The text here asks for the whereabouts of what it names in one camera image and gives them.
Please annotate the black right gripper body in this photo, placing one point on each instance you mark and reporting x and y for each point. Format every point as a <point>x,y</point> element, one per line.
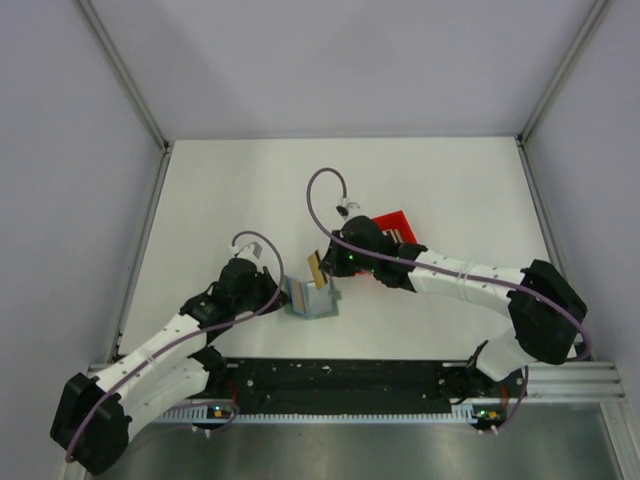
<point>345,261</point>

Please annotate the red plastic card tray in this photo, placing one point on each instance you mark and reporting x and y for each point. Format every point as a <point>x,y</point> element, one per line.
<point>396,220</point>

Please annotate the green leather card holder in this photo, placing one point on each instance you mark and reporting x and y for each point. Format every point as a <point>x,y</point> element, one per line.
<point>323,303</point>

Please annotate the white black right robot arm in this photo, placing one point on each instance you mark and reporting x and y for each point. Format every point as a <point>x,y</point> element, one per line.
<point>544,310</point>

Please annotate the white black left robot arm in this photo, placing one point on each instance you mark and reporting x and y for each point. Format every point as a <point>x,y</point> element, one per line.
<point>98,416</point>

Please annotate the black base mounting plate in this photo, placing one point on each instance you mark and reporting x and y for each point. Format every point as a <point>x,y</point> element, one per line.
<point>339,386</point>

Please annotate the white slotted cable duct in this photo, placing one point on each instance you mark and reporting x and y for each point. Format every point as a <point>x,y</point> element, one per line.
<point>186,414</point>

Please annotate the aluminium frame rail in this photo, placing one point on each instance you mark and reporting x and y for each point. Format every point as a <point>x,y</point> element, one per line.
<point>575,382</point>

